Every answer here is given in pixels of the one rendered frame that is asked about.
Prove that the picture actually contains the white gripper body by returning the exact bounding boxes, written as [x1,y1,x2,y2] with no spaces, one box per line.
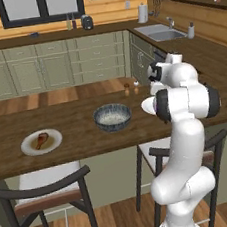
[148,80,167,97]

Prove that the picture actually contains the blue-grey speckled bowl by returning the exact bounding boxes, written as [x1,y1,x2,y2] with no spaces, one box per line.
[91,100,135,135]

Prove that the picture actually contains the brown chicken drumstick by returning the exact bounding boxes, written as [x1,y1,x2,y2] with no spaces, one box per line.
[32,130,52,151]

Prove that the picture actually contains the white salt shaker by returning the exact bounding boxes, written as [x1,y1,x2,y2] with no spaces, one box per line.
[132,80,141,96]

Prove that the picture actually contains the brown pepper shaker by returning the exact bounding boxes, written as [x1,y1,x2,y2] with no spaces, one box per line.
[123,82,131,97]

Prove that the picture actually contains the green base cupboards beside sink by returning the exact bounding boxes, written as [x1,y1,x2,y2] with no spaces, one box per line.
[126,28,171,88]

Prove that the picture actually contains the steel sink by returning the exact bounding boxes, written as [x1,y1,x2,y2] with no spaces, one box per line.
[133,20,189,46]

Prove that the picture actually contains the dark chair with white cushion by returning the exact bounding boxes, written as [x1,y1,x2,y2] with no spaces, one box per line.
[127,128,227,227]
[0,158,102,227]

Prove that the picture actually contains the white soap dispenser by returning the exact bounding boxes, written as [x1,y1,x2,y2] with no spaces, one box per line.
[185,21,197,41]

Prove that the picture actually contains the steel tap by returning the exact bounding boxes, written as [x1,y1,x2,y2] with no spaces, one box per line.
[165,14,177,30]

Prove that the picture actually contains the white paper towel roll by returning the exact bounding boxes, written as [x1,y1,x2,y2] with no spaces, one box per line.
[135,2,151,25]

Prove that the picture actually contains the hanging whisk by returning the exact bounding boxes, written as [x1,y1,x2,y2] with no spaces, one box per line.
[152,0,164,18]

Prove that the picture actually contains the dark grey canister appliance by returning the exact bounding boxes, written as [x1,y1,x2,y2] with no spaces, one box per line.
[79,13,95,32]

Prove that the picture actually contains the green base cupboard run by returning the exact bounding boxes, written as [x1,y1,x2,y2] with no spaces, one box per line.
[0,29,136,102]

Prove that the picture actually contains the dark glass bottle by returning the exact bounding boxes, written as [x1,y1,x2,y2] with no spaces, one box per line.
[70,12,78,31]

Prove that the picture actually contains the pale glass bottle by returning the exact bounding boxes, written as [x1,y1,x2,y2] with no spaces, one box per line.
[65,13,73,31]

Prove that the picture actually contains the white plate with brown centre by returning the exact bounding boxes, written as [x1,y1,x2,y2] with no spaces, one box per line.
[18,126,65,159]

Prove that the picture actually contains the small dark flat object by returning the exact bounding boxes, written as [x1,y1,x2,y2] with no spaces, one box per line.
[28,31,42,39]

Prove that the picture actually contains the black-framed window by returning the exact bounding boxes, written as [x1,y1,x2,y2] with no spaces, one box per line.
[0,0,88,31]

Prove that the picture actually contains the wooden wall shelf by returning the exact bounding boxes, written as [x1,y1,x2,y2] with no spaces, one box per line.
[170,0,227,17]

